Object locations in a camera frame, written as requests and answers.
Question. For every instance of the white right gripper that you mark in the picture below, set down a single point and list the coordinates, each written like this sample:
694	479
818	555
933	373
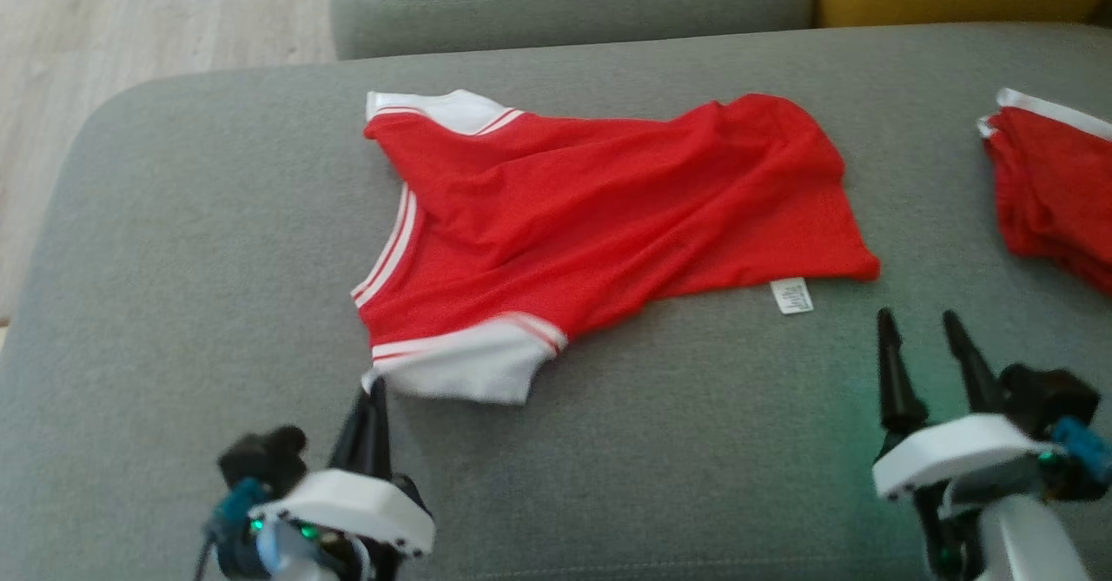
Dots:
956	451

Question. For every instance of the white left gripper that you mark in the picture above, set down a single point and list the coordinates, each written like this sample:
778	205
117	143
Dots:
365	511

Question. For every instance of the red shorts white waistband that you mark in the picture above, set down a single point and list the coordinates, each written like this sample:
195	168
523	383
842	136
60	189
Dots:
1060	190

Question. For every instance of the red white basketball jersey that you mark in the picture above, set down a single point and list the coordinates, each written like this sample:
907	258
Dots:
608	207

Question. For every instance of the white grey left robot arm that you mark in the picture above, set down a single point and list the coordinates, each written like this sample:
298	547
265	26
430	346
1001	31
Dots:
291	564

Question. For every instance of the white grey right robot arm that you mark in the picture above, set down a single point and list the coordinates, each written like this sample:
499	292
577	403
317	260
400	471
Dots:
1025	538

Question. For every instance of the large grey sofa ottoman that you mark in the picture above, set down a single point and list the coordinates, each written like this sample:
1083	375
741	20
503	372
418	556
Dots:
217	260

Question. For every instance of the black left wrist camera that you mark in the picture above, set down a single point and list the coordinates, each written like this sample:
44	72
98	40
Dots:
261	459

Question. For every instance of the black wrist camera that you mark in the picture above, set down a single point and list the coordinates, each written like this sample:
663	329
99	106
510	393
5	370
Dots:
261	459
1047	399

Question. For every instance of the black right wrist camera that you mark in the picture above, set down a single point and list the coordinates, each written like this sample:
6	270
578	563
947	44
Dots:
1047	399

